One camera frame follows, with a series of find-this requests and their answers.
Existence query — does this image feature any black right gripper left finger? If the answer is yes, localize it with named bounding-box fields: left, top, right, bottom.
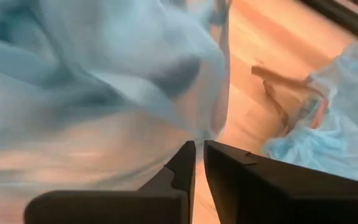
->
left=23, top=140, right=197, bottom=224

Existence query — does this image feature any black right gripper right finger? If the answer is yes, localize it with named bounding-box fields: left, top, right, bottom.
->
left=203, top=139, right=358, bottom=224

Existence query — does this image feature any blue plastic trash bag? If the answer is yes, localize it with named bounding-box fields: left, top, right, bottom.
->
left=250, top=37, right=358, bottom=185
left=0, top=0, right=233, bottom=194

